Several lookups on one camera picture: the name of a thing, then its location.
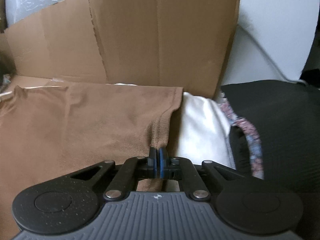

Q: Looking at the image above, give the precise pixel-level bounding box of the black textured cushion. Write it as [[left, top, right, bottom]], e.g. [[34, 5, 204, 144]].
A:
[[222, 80, 319, 239]]

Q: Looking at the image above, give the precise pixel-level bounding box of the white patterned bed sheet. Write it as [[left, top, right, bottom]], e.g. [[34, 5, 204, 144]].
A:
[[167, 92, 235, 168]]

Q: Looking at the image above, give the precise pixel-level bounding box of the brown cat print t-shirt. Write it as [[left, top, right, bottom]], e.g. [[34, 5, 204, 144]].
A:
[[1, 83, 183, 239]]

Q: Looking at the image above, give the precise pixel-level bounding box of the flattened brown cardboard box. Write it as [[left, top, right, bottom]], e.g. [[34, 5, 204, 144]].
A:
[[1, 0, 240, 98]]

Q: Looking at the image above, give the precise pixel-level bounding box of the floral patterned fabric strip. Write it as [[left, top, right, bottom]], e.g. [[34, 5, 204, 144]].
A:
[[219, 98, 265, 179]]

